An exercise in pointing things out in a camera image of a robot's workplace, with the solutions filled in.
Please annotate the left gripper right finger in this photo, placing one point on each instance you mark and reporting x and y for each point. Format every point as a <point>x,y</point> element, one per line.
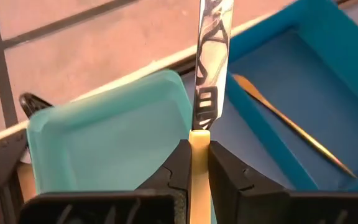
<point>228,186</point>

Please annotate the black frame clamp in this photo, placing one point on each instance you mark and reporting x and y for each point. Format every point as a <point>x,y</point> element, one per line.
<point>31,104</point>

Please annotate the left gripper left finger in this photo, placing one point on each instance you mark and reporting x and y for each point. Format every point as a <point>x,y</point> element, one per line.
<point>172,180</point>

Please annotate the blue plastic bin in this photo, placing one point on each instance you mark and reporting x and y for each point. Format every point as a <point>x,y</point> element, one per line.
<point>306,77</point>

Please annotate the teal plastic bin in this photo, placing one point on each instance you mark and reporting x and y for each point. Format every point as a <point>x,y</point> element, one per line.
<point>104,140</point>

